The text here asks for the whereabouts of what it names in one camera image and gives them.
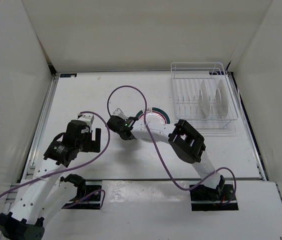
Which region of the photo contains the green rimmed white plate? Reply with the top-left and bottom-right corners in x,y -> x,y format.
134,106 -> 170,144

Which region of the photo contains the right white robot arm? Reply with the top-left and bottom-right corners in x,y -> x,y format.
107,115 -> 225,201

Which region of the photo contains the aluminium table rail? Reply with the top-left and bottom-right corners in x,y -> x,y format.
17,73 -> 59,183

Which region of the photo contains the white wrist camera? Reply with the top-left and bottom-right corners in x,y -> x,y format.
78,113 -> 94,130
112,108 -> 128,120

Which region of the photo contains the white wire dish rack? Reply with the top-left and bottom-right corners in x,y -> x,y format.
170,62 -> 239,136

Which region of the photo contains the blue label sticker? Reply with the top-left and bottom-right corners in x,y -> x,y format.
59,73 -> 77,78

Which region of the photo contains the purple cable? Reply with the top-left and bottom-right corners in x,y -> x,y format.
0,110 -> 110,231
107,85 -> 237,206

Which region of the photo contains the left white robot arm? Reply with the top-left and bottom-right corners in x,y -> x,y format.
0,114 -> 101,240

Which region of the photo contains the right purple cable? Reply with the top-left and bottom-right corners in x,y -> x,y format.
107,85 -> 237,206

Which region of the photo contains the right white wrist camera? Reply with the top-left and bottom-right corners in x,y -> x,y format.
112,108 -> 128,120

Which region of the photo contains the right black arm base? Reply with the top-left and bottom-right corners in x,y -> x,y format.
190,183 -> 239,212

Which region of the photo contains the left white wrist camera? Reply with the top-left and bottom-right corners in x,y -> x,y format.
78,113 -> 94,130

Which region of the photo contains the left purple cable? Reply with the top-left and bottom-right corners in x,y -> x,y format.
0,110 -> 110,231

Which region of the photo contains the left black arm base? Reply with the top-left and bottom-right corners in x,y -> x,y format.
62,183 -> 106,210

